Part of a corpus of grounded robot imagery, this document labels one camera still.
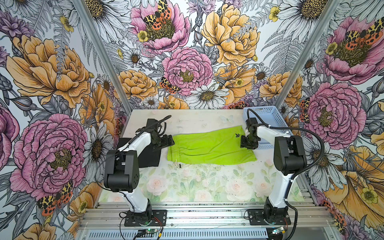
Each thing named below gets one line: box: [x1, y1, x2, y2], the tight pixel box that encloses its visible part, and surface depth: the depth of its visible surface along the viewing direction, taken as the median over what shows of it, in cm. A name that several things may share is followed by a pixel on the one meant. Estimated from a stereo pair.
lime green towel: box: [167, 125, 258, 165], surface depth 99 cm
